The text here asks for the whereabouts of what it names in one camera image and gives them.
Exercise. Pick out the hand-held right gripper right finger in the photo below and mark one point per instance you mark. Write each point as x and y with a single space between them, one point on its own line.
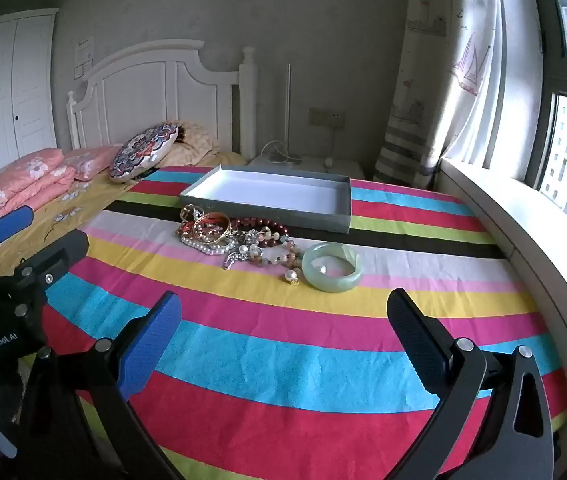
418 342

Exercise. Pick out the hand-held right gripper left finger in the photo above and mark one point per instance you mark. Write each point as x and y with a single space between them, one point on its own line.
151 345

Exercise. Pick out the green jade bangle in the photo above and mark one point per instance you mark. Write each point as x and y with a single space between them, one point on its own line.
333 284

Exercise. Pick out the silver rhinestone brooch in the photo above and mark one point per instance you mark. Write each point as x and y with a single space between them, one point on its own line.
236 260

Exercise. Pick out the gold bangle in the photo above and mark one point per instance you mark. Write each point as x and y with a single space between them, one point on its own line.
223 235

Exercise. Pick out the grey shallow tray box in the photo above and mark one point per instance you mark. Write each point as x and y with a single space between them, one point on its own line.
263 192

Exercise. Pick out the pink floral folded quilt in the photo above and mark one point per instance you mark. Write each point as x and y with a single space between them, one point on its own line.
18 180

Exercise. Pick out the yellow floral bedsheet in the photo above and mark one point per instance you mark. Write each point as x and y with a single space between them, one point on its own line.
70 207

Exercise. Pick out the pink floral pillow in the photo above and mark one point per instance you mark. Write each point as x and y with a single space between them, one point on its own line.
90 160

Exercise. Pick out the colourful striped cloth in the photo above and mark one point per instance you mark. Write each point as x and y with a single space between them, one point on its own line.
273 360

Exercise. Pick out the white wardrobe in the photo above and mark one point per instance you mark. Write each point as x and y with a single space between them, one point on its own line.
8 95

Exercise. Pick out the round patterned cushion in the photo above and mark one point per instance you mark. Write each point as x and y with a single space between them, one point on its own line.
143 152

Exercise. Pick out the white windowsill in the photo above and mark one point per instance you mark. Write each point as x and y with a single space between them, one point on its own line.
528 240

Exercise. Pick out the beige crumpled blanket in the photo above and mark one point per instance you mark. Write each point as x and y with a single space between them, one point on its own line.
196 145

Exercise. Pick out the white bed headboard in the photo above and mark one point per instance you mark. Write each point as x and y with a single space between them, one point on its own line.
153 90

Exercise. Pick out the white nightstand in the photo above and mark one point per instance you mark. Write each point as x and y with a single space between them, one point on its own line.
308 162

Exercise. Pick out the patterned curtain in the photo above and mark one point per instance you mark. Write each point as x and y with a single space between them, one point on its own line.
421 85

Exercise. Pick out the white sailboat print curtain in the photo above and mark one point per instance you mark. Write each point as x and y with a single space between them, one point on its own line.
493 70

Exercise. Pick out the white wall notice paper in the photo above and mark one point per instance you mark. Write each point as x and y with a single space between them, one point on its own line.
83 57

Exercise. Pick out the wall socket plate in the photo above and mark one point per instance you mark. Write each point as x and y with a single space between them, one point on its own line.
326 117

